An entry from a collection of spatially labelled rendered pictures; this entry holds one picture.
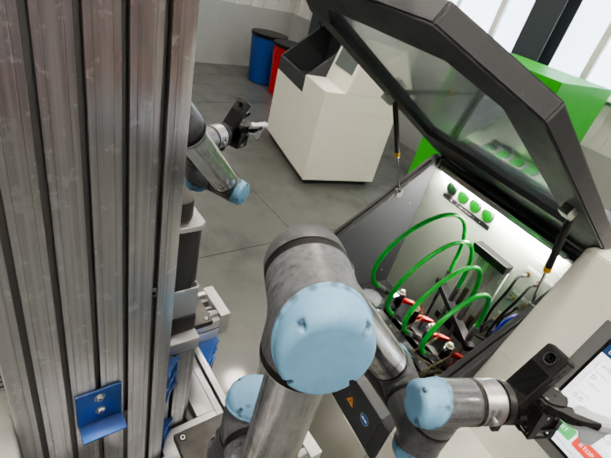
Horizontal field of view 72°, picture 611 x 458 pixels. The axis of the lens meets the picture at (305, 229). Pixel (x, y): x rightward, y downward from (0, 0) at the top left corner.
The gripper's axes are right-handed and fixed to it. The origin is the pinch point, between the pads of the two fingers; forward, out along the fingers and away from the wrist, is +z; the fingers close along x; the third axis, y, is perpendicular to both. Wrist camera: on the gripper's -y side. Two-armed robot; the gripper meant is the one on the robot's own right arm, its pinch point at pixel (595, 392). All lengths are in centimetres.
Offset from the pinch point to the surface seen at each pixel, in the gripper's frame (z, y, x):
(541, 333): 16.9, 9.9, -28.0
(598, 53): 293, -85, -339
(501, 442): 13.5, 40.3, -19.8
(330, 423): -19, 71, -51
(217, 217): -51, 108, -282
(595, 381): 21.3, 11.5, -13.6
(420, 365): 3, 41, -48
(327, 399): -21, 64, -55
